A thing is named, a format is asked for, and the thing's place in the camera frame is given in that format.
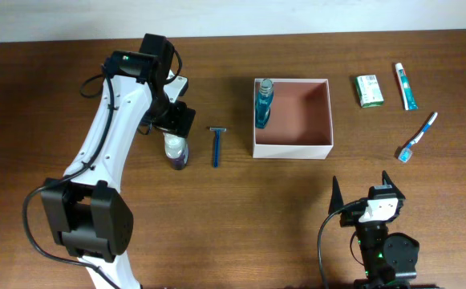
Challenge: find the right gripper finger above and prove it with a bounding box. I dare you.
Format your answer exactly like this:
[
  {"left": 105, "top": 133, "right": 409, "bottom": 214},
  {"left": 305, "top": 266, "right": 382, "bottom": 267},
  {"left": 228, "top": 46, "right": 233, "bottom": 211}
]
[
  {"left": 382, "top": 170, "right": 405, "bottom": 200},
  {"left": 328, "top": 176, "right": 344, "bottom": 214}
]

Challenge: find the clear purple spray bottle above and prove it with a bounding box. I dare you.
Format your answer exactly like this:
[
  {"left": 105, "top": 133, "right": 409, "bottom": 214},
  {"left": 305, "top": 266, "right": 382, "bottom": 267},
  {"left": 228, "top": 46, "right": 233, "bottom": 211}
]
[{"left": 164, "top": 133, "right": 189, "bottom": 170}]

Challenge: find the teal mouthwash bottle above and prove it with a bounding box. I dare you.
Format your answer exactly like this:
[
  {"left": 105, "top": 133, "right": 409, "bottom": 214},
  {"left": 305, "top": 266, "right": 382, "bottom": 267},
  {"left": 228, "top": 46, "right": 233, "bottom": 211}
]
[{"left": 255, "top": 79, "right": 274, "bottom": 129}]

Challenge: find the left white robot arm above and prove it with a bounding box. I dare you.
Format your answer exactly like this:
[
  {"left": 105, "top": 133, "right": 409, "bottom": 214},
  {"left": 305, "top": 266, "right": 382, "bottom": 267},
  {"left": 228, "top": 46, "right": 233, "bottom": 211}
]
[{"left": 22, "top": 34, "right": 196, "bottom": 288}]

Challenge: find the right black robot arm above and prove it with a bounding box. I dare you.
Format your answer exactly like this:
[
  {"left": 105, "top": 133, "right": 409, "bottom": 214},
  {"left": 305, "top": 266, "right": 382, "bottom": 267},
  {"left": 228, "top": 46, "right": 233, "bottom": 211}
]
[{"left": 329, "top": 171, "right": 419, "bottom": 288}]

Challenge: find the blue white toothbrush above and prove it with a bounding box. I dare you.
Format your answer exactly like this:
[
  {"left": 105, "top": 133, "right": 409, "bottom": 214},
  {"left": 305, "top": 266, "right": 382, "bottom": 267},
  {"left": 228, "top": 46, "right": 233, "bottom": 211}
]
[{"left": 397, "top": 112, "right": 438, "bottom": 163}]

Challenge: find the blue disposable razor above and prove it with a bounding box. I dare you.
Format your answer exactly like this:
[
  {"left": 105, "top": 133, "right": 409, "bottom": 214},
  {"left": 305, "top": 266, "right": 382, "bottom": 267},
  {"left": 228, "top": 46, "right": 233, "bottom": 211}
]
[{"left": 209, "top": 127, "right": 227, "bottom": 168}]

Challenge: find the white teal toothpaste tube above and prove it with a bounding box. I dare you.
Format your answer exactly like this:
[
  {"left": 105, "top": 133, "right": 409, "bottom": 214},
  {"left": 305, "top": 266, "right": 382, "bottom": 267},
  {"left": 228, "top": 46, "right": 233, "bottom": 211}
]
[{"left": 395, "top": 63, "right": 418, "bottom": 111}]

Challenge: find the white box pink interior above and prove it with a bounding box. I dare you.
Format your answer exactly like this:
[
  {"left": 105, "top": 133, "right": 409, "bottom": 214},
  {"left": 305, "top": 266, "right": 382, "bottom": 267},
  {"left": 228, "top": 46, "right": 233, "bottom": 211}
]
[{"left": 252, "top": 79, "right": 334, "bottom": 160}]

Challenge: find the green white soap box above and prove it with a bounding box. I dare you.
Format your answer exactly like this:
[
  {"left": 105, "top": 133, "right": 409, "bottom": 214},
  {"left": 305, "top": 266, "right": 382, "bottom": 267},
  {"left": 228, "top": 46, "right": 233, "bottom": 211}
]
[{"left": 355, "top": 75, "right": 384, "bottom": 108}]

